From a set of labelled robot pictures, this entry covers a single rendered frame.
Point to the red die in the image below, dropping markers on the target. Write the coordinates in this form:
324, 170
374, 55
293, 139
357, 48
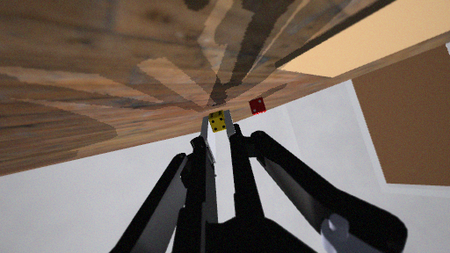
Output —
257, 106

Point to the yellow die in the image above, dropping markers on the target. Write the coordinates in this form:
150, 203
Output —
217, 121

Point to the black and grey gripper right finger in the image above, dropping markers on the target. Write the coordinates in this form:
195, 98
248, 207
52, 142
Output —
347, 224

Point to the tan flat mat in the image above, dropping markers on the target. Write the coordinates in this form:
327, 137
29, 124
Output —
381, 29

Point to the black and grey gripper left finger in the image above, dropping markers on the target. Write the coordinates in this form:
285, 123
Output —
151, 229

